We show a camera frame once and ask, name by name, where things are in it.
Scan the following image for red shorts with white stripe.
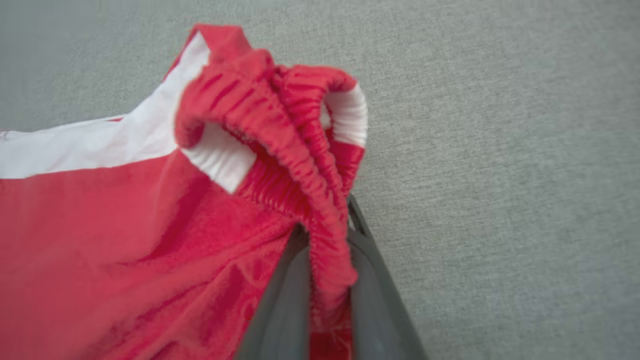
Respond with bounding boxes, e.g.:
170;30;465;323
0;22;369;360

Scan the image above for grey fabric sofa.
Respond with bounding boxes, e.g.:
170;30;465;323
0;0;640;360

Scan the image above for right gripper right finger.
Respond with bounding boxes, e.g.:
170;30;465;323
346;194;429;360

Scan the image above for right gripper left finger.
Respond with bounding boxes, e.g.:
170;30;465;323
234;222;313;360

